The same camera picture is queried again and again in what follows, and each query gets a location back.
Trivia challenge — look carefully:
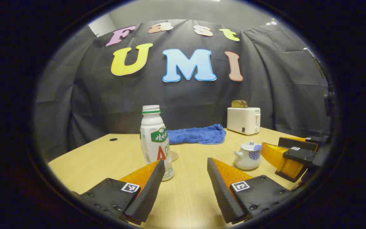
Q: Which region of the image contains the white water bottle green label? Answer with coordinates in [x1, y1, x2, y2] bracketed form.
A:
[140, 105, 174, 182]

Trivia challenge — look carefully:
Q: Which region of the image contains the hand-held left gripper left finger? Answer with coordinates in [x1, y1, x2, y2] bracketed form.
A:
[72, 160, 166, 226]

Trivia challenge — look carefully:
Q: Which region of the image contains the black backdrop cloth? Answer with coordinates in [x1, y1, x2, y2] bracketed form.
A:
[34, 19, 329, 159]

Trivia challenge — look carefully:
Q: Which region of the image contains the blue towel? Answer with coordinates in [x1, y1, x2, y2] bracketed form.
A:
[167, 124, 227, 145]

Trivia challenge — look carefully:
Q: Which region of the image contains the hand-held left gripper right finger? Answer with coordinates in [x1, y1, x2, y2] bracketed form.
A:
[207, 157, 298, 225]

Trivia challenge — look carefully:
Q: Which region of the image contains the white teacup lid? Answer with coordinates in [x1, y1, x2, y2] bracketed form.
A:
[241, 141, 257, 152]

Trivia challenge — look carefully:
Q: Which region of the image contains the metal backdrop clamp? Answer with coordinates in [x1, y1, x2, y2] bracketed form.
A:
[304, 48, 325, 78]

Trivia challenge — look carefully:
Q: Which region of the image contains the white toaster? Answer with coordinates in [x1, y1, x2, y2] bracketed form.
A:
[227, 107, 261, 135]

